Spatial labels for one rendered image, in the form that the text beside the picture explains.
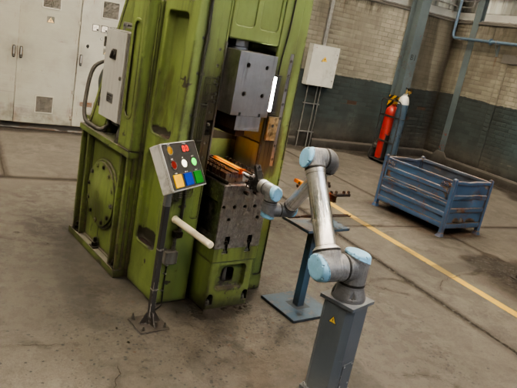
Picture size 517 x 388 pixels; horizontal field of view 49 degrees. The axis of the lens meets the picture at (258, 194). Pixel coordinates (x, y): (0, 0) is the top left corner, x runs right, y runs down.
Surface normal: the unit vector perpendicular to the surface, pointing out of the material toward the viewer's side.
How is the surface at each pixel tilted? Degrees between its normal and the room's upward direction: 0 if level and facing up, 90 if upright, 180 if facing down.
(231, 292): 89
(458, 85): 90
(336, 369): 90
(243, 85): 90
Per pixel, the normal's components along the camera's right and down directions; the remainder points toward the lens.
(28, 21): 0.48, 0.32
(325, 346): -0.67, 0.07
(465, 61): -0.88, -0.04
